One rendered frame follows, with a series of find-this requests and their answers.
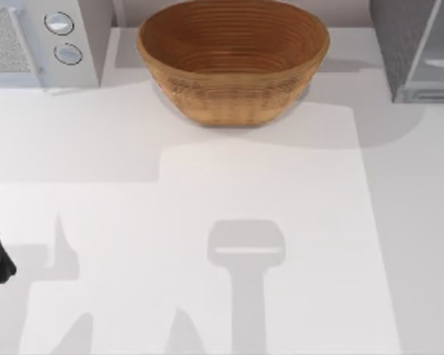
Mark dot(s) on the brown woven basket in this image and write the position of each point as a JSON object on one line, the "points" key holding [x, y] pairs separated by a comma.
{"points": [[233, 55]]}

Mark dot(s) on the microwave knob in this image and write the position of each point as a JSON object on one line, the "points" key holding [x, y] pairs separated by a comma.
{"points": [[58, 23], [68, 53]]}

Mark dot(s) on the pale microwave oven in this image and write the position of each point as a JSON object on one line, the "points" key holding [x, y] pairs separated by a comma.
{"points": [[37, 44]]}

